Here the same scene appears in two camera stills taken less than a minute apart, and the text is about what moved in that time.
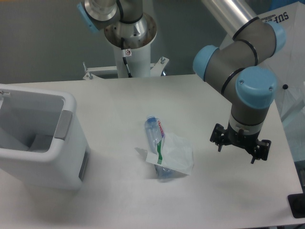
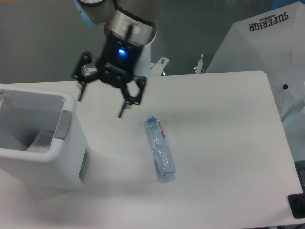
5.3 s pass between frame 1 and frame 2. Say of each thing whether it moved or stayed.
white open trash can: stayed
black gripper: moved
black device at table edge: stayed
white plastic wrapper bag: moved
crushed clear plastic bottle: stayed
